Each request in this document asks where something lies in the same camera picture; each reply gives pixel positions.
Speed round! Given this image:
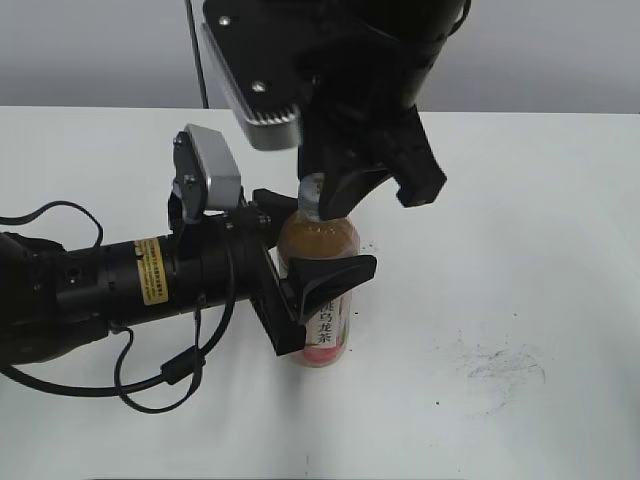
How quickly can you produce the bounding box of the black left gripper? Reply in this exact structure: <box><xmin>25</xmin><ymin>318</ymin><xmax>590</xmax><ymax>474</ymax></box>
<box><xmin>168</xmin><ymin>189</ymin><xmax>377</xmax><ymax>356</ymax></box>

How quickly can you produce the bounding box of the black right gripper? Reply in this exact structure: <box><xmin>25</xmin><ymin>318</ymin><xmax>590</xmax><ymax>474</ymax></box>
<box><xmin>298</xmin><ymin>30</ymin><xmax>447</xmax><ymax>220</ymax></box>

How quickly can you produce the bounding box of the pink oolong tea bottle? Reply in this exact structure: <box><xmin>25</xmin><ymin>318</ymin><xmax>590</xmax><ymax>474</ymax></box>
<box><xmin>277</xmin><ymin>173</ymin><xmax>360</xmax><ymax>368</ymax></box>

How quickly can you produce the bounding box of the white bottle cap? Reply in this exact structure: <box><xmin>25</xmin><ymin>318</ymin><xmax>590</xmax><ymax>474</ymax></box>
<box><xmin>298</xmin><ymin>173</ymin><xmax>324</xmax><ymax>222</ymax></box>

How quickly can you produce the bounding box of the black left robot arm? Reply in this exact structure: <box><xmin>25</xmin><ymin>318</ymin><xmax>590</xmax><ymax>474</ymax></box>
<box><xmin>1</xmin><ymin>189</ymin><xmax>377</xmax><ymax>365</ymax></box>

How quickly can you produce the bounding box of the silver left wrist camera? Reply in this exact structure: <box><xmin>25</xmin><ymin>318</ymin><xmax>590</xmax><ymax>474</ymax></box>
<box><xmin>172</xmin><ymin>123</ymin><xmax>242</xmax><ymax>224</ymax></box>

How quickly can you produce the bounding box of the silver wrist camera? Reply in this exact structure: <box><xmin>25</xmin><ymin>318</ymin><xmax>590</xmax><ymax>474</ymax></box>
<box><xmin>172</xmin><ymin>123</ymin><xmax>242</xmax><ymax>224</ymax></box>
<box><xmin>201</xmin><ymin>1</ymin><xmax>310</xmax><ymax>151</ymax></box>

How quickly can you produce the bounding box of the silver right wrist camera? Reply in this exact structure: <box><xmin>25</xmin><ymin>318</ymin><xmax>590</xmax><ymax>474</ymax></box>
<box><xmin>201</xmin><ymin>1</ymin><xmax>310</xmax><ymax>151</ymax></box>

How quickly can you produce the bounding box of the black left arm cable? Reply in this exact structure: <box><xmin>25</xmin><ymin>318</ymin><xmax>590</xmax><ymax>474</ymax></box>
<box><xmin>0</xmin><ymin>199</ymin><xmax>237</xmax><ymax>414</ymax></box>

